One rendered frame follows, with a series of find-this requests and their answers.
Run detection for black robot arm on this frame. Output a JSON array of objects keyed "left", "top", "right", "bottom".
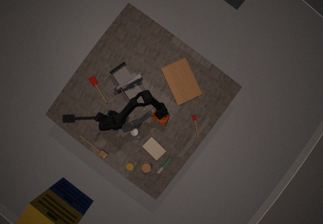
[{"left": 98, "top": 90, "right": 169, "bottom": 131}]

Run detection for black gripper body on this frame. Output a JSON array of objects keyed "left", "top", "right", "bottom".
[{"left": 95, "top": 113, "right": 109, "bottom": 122}]

